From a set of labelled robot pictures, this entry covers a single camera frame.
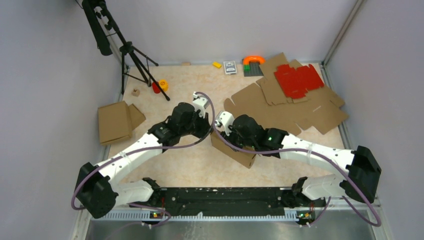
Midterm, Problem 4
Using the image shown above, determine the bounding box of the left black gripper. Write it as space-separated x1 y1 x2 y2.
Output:
179 109 213 139

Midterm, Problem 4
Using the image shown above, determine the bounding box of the brown cardboard box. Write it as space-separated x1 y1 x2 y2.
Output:
210 132 257 169
97 101 146 146

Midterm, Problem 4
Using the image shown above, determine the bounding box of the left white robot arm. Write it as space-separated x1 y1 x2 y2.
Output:
71 97 211 219

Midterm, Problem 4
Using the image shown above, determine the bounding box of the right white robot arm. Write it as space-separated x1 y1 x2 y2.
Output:
217 112 382 206

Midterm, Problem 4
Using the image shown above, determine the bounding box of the playing card deck box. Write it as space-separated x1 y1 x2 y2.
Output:
223 60 237 75

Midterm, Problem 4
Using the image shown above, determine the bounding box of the folded brown cardboard box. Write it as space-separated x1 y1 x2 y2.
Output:
97 101 146 146

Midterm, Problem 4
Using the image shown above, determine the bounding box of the yellow round toy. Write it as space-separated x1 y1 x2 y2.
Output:
158 79 169 92

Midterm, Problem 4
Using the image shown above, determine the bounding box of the small brown cardboard blank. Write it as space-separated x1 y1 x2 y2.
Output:
256 77 310 106

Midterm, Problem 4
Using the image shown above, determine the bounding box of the small wooden cube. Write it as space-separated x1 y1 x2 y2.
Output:
131 88 141 97

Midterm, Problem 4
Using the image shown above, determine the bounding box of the large brown cardboard sheet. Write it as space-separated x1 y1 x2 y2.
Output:
224 52 349 135

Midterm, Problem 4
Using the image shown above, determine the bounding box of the green toy block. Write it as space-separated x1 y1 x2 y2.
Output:
243 64 251 72

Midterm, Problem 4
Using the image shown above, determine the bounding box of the yellow small block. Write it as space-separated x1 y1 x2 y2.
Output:
212 61 222 69

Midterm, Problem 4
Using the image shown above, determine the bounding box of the red flat cardboard blank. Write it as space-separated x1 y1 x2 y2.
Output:
274 64 324 100

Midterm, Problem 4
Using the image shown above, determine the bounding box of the orange horseshoe toy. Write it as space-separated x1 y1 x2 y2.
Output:
242 55 266 65

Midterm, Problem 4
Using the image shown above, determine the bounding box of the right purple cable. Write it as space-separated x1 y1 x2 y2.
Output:
211 119 382 228

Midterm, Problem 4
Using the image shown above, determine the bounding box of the purple cable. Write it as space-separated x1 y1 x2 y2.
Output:
70 91 216 228
211 119 382 228

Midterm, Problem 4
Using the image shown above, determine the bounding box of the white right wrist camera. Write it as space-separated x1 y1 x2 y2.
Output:
214 111 235 136

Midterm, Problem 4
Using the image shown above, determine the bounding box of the grey lego base plate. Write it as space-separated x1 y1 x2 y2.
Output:
243 62 263 77

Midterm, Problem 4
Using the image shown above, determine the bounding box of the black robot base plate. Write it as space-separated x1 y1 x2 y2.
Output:
136 187 326 219

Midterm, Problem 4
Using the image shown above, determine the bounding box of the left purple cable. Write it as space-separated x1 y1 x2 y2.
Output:
70 91 216 228

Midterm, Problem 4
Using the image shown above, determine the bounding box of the black camera tripod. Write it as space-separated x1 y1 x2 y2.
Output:
76 0 171 101

